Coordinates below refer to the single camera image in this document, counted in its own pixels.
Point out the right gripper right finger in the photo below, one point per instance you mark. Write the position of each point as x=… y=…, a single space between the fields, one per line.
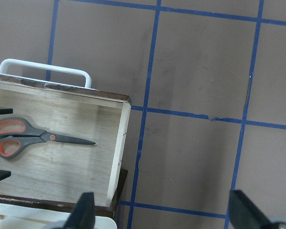
x=244 y=214

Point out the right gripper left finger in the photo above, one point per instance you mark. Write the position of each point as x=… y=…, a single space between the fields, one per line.
x=83 y=215

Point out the orange grey scissors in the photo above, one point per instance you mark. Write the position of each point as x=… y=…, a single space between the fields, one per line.
x=17 y=133

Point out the white drawer handle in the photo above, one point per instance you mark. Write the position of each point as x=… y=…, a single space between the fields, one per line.
x=5 y=64

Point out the dark brown wooden drawer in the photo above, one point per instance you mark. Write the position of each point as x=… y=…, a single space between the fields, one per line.
x=62 y=171

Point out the white foam tray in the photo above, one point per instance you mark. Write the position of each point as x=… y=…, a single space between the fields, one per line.
x=18 y=217

